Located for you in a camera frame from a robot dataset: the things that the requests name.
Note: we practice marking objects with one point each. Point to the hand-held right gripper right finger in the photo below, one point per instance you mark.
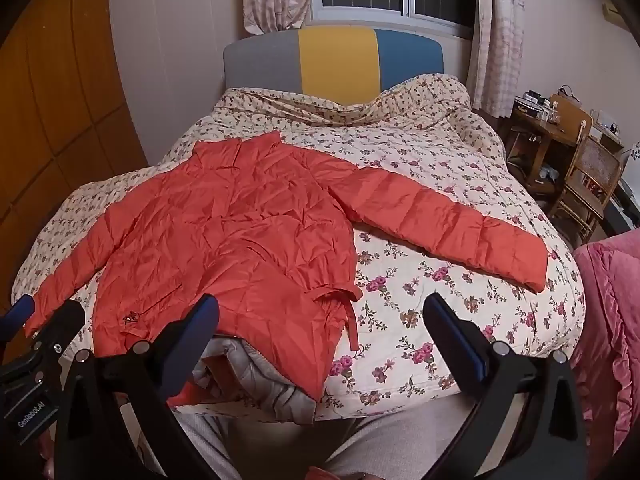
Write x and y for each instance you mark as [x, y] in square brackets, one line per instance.
[462, 342]

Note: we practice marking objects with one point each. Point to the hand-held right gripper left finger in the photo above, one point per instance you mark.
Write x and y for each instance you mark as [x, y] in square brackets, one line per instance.
[199, 332]

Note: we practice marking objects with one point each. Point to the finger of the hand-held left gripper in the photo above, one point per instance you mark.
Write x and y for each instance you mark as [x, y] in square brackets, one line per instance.
[17, 312]
[60, 325]

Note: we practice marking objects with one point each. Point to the orange down jacket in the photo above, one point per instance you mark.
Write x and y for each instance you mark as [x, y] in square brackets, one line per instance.
[225, 220]

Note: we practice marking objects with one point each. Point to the floral quilt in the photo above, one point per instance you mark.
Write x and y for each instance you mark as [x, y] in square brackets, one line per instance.
[425, 310]

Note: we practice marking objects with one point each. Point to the pink ruffled blanket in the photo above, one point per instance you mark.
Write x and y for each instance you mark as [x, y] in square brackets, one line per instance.
[610, 310]

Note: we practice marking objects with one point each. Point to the person's grey pants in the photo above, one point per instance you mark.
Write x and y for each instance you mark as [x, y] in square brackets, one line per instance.
[350, 445]

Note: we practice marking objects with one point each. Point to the wooden desk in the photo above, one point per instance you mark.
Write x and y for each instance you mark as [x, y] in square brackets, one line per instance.
[537, 136]

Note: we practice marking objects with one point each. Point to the wooden chair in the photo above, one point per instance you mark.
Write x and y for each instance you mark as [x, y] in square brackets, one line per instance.
[595, 165]

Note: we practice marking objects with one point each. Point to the wooden wardrobe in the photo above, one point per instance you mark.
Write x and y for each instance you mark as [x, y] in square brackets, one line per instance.
[60, 85]

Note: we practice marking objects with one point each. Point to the dark round tin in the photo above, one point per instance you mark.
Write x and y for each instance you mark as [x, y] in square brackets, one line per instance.
[528, 108]

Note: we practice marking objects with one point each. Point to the grey yellow blue headboard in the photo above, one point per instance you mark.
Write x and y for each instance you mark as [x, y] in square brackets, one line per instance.
[340, 60]

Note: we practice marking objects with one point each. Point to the beige wall box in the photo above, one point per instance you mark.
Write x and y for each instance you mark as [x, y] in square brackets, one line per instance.
[612, 12]

